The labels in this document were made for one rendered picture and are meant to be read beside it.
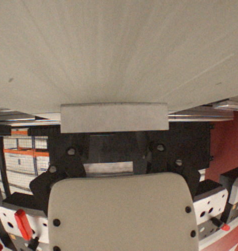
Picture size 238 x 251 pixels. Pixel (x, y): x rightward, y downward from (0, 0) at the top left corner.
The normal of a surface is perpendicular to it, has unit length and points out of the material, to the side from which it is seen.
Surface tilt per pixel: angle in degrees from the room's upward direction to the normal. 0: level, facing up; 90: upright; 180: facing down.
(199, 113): 90
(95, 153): 90
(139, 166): 90
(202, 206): 90
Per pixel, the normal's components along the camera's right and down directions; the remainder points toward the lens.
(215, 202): 0.11, -0.04
